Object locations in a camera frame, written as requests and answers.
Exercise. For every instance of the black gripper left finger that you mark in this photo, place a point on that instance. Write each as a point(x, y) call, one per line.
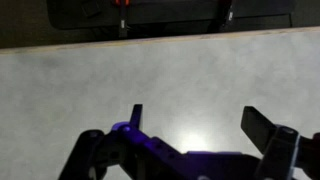
point(136, 116)

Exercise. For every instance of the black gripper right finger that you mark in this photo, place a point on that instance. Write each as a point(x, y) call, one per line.
point(258, 128)

